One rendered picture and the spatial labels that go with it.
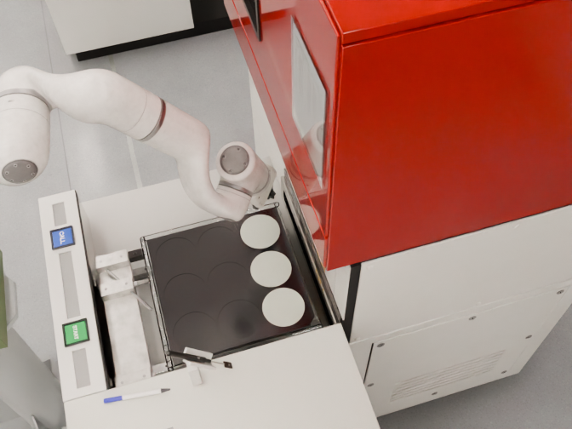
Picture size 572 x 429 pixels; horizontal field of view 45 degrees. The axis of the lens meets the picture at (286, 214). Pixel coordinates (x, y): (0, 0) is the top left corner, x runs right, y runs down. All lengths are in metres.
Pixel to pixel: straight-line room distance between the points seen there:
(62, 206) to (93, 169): 1.30
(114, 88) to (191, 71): 2.20
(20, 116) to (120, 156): 1.88
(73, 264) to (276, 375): 0.56
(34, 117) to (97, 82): 0.13
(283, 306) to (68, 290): 0.50
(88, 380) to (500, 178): 0.95
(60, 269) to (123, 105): 0.61
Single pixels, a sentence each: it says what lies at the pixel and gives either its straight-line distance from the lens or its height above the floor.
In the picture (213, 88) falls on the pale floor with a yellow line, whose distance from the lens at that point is 3.32.
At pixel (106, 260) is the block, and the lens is 1.76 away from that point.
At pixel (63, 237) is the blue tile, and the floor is 0.96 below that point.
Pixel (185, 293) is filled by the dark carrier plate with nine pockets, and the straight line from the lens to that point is 1.68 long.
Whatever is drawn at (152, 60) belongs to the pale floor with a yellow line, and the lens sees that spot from 3.50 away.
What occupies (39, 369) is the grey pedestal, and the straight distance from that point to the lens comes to 2.26.
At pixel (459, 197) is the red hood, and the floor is 1.37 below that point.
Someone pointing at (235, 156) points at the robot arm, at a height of 1.29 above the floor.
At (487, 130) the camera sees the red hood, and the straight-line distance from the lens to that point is 1.13.
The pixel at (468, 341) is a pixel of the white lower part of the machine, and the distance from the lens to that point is 2.01.
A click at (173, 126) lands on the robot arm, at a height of 1.42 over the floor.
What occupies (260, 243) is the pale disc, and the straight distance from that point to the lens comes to 1.73.
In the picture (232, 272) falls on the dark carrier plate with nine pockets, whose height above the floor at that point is 0.90.
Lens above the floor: 2.38
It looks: 57 degrees down
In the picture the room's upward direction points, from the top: 2 degrees counter-clockwise
